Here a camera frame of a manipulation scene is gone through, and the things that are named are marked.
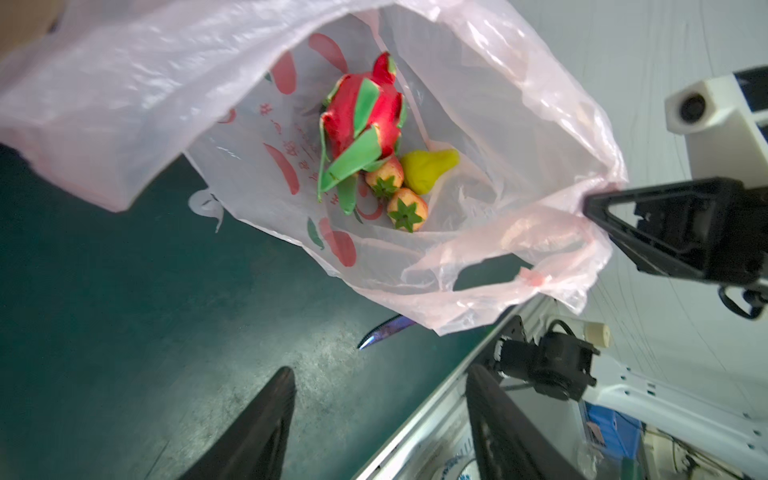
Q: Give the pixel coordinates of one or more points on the dark purple knife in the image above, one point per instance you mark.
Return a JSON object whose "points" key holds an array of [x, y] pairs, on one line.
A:
{"points": [[385, 330]]}

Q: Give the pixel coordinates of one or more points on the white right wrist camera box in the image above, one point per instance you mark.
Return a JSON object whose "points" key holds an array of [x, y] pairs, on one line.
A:
{"points": [[723, 121]]}

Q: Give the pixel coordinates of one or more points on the red strawberry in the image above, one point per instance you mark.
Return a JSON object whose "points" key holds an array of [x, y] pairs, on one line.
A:
{"points": [[387, 179], [407, 210]]}

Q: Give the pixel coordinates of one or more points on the red dragon fruit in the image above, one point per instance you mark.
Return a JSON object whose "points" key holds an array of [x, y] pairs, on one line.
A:
{"points": [[360, 127]]}

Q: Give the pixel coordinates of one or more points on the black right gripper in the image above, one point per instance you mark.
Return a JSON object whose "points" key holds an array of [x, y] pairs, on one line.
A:
{"points": [[673, 230]]}

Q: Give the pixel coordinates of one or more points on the pink plastic bag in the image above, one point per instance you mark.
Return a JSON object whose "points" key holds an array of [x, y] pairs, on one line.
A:
{"points": [[109, 98]]}

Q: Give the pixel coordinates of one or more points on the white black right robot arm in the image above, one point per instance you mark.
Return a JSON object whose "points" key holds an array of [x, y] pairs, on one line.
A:
{"points": [[563, 367]]}

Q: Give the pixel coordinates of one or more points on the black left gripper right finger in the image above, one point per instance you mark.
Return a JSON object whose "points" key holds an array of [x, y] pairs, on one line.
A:
{"points": [[507, 444]]}

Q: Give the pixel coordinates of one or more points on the small green pear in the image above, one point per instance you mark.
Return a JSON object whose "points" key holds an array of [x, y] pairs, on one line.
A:
{"points": [[422, 169]]}

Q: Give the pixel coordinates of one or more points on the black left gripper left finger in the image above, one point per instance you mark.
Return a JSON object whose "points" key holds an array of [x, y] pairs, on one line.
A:
{"points": [[255, 444]]}

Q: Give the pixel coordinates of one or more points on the white cylindrical cup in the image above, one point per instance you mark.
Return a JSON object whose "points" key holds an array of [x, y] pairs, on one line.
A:
{"points": [[596, 333]]}

